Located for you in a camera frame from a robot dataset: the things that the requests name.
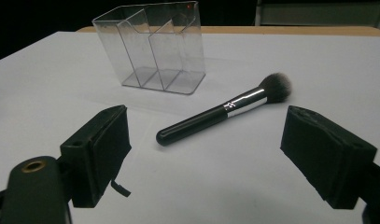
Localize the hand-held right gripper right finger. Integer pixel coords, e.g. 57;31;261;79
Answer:
279;105;378;210

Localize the black makeup brush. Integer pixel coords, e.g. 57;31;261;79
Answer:
155;72;293;147

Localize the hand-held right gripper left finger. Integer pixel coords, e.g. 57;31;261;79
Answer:
60;105;133;209

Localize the clear plastic brush organizer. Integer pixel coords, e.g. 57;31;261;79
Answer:
91;0;207;95

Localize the grey metal frame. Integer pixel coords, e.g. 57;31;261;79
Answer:
254;0;380;28

